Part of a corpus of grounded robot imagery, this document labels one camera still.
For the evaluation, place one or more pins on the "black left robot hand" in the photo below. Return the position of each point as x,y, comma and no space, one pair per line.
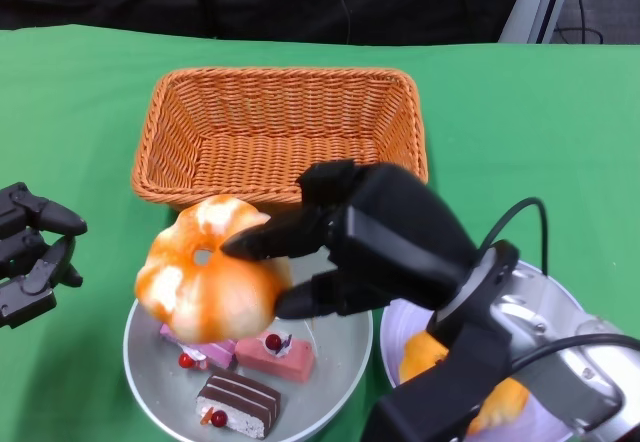
25,212

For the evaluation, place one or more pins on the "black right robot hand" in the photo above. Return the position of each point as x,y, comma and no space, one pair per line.
400,237

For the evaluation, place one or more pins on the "grey round bowl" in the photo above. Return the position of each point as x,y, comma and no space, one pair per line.
330,392

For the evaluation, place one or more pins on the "orange white pumpkin bread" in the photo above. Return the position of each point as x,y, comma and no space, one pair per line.
210,292

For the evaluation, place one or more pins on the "white round plate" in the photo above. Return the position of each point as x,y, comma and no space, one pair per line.
400,322

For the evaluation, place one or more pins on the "orange wicker basket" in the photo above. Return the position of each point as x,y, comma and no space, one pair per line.
280,127

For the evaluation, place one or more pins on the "pink cake slice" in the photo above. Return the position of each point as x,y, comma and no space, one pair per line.
280,362

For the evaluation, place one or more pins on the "magenta striped cake slice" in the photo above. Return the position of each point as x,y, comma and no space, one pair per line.
215,352

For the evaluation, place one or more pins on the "chocolate striped cake slice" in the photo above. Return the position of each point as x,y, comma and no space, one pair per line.
240,402

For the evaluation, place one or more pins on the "green tablecloth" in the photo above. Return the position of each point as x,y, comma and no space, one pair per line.
500,137

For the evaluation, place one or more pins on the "grey metal stand leg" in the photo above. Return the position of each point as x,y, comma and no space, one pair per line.
530,12

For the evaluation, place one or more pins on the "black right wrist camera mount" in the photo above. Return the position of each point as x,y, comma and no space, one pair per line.
440,402

